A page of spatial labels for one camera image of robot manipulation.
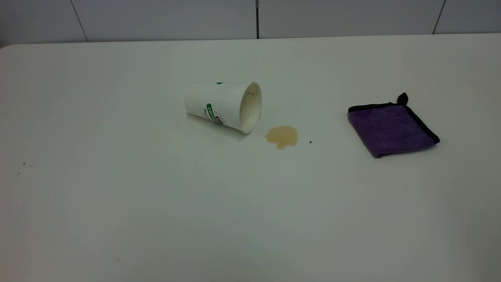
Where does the white paper coffee cup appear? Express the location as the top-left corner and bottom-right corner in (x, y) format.
(184, 81), (262, 134)

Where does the purple microfiber cloth black trim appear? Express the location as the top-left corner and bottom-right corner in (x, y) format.
(348, 92), (440, 159)

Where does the brown coffee spill puddle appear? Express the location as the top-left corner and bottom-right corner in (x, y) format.
(265, 125), (299, 150)

